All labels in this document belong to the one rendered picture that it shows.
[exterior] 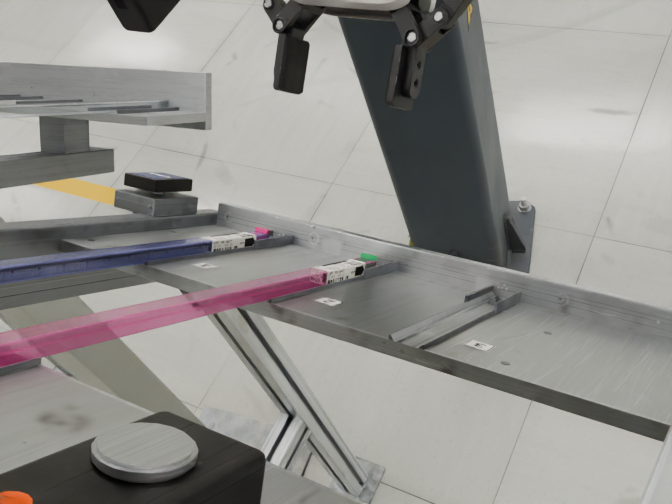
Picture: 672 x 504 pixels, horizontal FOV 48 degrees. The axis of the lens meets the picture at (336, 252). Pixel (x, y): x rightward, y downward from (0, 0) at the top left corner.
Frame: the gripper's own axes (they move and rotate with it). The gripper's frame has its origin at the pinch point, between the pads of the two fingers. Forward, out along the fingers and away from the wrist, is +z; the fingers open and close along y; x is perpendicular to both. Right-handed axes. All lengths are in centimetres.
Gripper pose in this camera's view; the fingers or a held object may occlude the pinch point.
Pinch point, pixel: (342, 86)
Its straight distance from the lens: 55.0
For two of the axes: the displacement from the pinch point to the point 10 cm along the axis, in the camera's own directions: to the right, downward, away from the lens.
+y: -8.5, -2.2, 4.7
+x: -5.0, 0.6, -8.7
